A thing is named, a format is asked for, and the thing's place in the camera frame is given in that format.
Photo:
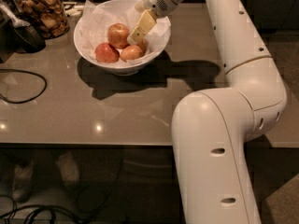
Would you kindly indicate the white crumpled paper liner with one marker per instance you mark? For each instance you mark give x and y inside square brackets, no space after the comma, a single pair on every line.
[93,25]

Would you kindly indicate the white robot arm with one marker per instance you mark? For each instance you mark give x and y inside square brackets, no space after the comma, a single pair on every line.
[211,127]

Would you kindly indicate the white shoe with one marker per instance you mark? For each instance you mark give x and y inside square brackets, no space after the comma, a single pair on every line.
[22,182]
[68,169]

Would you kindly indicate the front left red apple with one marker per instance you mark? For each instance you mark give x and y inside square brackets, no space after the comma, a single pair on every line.
[105,53]

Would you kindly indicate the white ceramic bowl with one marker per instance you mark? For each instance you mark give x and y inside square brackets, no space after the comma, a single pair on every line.
[124,68]

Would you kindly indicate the white shoe right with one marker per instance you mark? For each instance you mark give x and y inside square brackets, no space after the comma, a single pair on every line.
[68,169]

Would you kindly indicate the black appliance with scoop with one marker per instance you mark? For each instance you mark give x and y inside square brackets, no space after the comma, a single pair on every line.
[16,34]

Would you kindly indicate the front right yellow-red apple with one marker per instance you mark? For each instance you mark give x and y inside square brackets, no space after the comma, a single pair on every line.
[131,52]

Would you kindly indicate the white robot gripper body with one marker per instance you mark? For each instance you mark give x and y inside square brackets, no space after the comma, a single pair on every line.
[155,0]

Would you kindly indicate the small white items behind bowl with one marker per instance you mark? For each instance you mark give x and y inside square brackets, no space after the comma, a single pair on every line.
[73,10]

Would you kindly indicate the white shoe left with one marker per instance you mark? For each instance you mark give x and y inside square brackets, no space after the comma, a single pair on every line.
[22,182]

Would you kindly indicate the glass jar of dried chips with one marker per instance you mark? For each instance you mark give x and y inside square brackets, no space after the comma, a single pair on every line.
[48,16]

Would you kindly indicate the red-yellow apple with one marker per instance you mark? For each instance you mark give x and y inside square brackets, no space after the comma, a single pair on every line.
[117,35]

